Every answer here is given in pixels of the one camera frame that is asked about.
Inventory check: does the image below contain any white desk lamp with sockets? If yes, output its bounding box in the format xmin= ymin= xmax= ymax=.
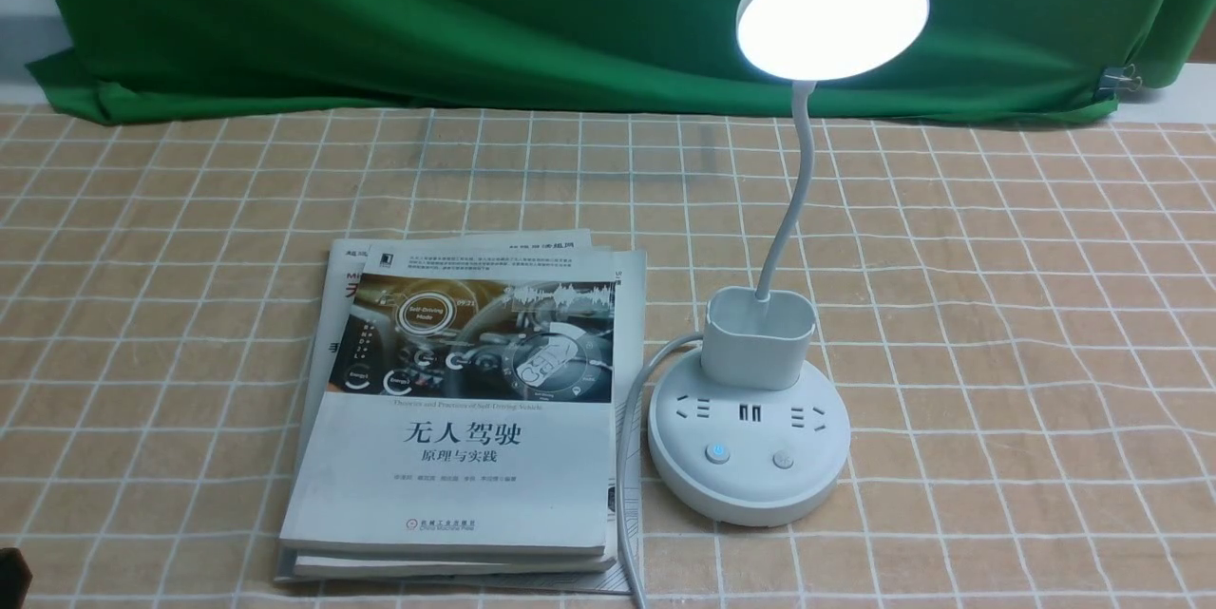
xmin=648 ymin=0 xmax=930 ymax=528

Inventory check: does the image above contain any bottom book in stack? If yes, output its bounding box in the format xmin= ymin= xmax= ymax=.
xmin=274 ymin=239 xmax=631 ymax=594

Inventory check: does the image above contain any top self-driving textbook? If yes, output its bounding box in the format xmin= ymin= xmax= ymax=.
xmin=278 ymin=242 xmax=617 ymax=558

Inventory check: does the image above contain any checkered orange tablecloth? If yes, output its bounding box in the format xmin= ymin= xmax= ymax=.
xmin=1 ymin=105 xmax=1215 ymax=608

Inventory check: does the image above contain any green backdrop cloth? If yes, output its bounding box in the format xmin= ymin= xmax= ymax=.
xmin=29 ymin=0 xmax=1214 ymax=125

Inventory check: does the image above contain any metal binder clip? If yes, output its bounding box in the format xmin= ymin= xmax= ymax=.
xmin=1094 ymin=64 xmax=1143 ymax=100

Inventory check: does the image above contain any black object at left edge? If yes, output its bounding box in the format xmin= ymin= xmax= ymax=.
xmin=0 ymin=547 xmax=33 ymax=609

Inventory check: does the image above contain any white lamp power cable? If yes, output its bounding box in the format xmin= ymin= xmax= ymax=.
xmin=617 ymin=332 xmax=706 ymax=609

